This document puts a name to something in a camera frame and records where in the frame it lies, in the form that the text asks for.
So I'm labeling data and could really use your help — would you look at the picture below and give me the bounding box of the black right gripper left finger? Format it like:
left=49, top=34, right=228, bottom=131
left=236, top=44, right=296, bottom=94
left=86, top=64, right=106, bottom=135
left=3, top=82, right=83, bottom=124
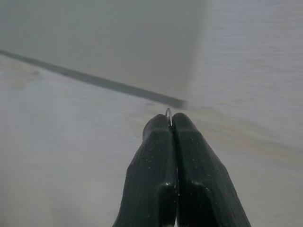
left=112, top=113, right=178, bottom=227

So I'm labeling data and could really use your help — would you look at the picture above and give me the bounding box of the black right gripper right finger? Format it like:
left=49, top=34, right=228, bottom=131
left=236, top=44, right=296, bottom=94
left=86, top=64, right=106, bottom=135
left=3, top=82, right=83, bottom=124
left=172, top=112, right=252, bottom=227

